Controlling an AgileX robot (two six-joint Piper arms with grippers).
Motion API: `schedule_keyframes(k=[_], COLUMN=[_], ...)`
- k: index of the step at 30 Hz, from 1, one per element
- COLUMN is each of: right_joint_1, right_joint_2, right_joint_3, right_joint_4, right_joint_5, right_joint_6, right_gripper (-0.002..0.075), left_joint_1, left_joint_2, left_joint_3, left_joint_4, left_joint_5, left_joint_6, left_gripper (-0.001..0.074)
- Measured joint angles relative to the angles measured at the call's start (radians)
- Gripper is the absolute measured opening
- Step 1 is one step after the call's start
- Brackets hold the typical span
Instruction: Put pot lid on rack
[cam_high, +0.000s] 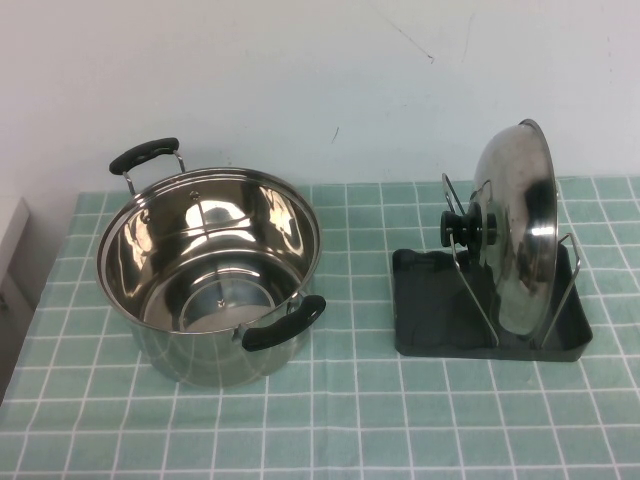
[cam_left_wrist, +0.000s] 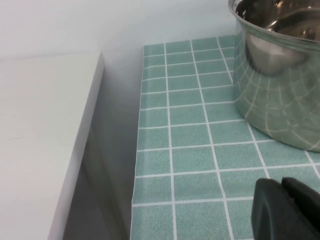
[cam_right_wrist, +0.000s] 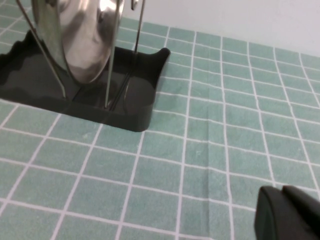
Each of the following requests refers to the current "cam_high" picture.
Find steel pot lid black knob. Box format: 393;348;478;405
438;118;560;347

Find green white checked tablecloth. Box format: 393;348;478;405
0;174;640;480

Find white grey box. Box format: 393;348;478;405
0;196;37;346

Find black tray wire lid rack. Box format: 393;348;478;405
392;172;596;365

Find stainless steel pot black handles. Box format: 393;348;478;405
94;137;329;390

